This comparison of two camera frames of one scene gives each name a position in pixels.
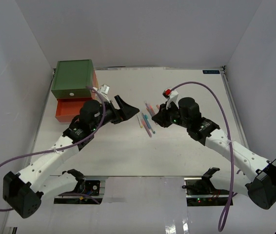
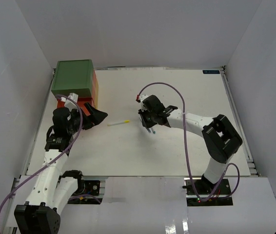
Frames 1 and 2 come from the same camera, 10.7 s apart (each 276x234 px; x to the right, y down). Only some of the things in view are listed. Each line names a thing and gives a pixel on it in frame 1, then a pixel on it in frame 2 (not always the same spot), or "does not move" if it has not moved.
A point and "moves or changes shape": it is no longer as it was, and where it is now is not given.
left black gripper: [126, 111] -> [95, 118]
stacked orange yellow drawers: [94, 95] does not move
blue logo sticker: [211, 71] does not move
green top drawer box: [71, 78] does not move
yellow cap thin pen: [139, 121] moves or changes shape
